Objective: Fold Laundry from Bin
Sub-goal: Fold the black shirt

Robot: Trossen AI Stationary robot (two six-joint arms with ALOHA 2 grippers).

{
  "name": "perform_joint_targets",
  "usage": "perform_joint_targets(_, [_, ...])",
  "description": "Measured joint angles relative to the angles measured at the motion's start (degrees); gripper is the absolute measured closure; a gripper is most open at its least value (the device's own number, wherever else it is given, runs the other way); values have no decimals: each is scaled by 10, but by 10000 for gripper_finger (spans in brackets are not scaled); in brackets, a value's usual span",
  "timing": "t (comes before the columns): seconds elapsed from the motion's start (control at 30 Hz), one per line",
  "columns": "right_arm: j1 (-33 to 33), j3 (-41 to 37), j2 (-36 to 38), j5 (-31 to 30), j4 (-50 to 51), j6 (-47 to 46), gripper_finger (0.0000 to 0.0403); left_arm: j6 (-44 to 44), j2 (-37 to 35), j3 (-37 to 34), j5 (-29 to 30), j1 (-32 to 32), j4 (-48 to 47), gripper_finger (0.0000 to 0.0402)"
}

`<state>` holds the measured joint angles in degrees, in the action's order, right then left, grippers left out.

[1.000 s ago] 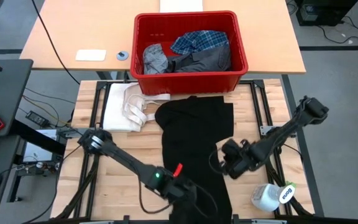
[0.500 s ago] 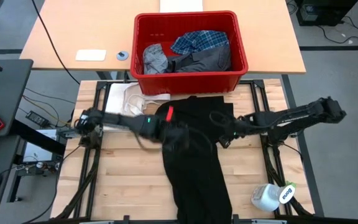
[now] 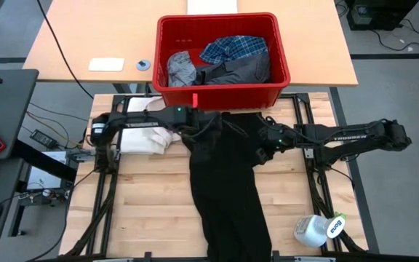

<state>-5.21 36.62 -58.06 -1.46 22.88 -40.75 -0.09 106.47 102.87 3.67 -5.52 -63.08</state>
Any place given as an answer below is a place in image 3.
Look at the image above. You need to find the black power adapter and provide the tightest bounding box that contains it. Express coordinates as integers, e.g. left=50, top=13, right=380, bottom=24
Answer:
left=30, top=129, right=58, bottom=149

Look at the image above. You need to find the red plastic laundry bin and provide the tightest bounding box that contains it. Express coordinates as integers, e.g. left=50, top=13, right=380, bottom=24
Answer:
left=152, top=12, right=292, bottom=111

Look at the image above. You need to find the black side desk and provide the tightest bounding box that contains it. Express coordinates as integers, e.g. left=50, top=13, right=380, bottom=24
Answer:
left=0, top=68, right=78, bottom=249

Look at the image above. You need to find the light grey garment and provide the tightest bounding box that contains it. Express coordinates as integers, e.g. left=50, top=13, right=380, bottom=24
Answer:
left=167, top=50, right=198, bottom=88

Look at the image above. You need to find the black looped gripper cable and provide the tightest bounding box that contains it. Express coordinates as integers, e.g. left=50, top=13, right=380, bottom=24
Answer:
left=180, top=118, right=250, bottom=139

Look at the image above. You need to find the white canvas tote bag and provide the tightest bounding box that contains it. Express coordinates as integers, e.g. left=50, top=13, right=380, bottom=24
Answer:
left=121, top=96, right=182, bottom=155

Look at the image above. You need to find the black metal table frame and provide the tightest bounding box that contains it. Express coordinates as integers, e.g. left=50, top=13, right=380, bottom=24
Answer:
left=59, top=92, right=370, bottom=262

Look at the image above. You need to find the white rectangular pad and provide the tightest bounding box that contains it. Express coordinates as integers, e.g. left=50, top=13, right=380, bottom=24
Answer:
left=88, top=57, right=125, bottom=72

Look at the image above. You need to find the long black cable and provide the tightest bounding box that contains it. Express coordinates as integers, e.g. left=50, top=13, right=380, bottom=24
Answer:
left=36, top=0, right=95, bottom=100

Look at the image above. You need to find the light wood desk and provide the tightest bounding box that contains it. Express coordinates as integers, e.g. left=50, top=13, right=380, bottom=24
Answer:
left=23, top=0, right=359, bottom=87

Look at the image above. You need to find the white paper sheet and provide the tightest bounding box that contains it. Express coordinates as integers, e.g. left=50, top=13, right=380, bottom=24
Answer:
left=186, top=0, right=239, bottom=15

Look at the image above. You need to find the white Bona bottle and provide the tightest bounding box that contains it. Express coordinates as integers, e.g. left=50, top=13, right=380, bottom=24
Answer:
left=293, top=212, right=347, bottom=249

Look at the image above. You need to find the black floor cable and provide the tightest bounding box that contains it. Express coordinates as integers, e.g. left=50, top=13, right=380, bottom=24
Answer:
left=371, top=17, right=419, bottom=52

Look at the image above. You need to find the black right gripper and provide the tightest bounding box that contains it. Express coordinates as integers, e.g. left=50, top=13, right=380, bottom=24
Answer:
left=254, top=115, right=298, bottom=167

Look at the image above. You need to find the black garment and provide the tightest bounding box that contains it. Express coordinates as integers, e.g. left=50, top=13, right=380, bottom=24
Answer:
left=182, top=111, right=274, bottom=262

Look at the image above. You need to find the blue plaid shirt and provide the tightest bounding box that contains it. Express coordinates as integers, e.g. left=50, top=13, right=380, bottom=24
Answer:
left=199, top=35, right=269, bottom=66

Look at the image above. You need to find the black computer tower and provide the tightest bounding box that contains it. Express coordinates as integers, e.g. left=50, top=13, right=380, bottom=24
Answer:
left=346, top=0, right=419, bottom=31

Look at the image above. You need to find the dark grey shirt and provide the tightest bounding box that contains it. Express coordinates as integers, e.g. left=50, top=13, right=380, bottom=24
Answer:
left=194, top=53, right=271, bottom=87

